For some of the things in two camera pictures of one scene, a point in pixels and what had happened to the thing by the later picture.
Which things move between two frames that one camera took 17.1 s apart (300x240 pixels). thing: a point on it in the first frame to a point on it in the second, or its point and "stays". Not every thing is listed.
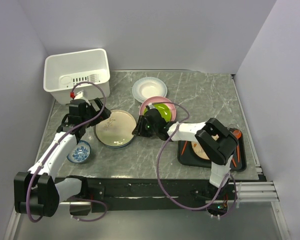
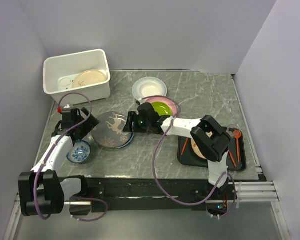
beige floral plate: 117,129 to 87,77
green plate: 164,110 stays
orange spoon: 237,134 stays
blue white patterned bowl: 80,153 stays
